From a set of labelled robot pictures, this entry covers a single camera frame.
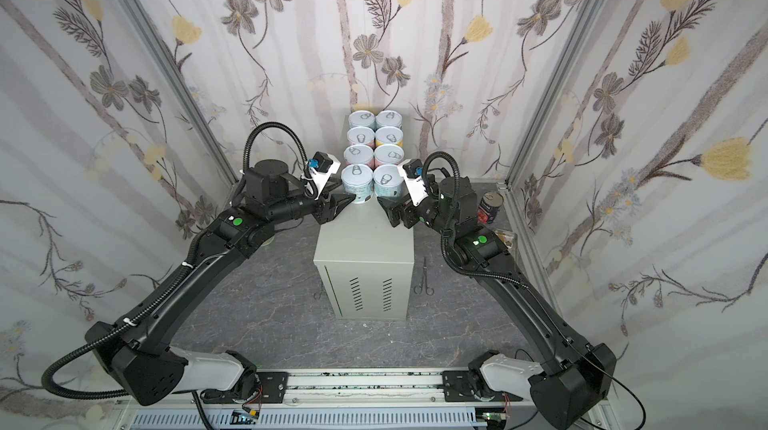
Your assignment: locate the pink can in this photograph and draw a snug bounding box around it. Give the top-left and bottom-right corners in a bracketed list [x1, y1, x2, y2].
[346, 126, 375, 148]
[374, 144, 404, 167]
[343, 144, 374, 169]

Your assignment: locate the yellow label can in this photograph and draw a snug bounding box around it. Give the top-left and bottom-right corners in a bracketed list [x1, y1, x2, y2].
[375, 126, 404, 147]

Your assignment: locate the dark tin can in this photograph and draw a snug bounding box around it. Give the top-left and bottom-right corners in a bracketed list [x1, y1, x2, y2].
[477, 191, 504, 224]

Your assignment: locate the teal coconut can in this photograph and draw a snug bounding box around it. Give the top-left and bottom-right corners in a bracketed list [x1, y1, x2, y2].
[348, 110, 377, 130]
[375, 110, 403, 129]

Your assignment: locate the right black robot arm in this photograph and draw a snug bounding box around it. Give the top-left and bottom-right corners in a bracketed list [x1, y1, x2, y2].
[379, 151, 616, 429]

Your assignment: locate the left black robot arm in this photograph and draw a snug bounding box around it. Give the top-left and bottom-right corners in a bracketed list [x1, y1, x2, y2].
[41, 122, 354, 406]

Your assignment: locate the grey metal cabinet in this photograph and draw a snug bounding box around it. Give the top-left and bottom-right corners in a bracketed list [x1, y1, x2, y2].
[314, 191, 415, 321]

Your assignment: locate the metal scissors right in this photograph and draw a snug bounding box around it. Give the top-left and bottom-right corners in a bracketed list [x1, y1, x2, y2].
[413, 257, 435, 296]

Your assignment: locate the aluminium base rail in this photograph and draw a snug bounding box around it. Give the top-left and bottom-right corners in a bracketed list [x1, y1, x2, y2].
[110, 189, 619, 430]

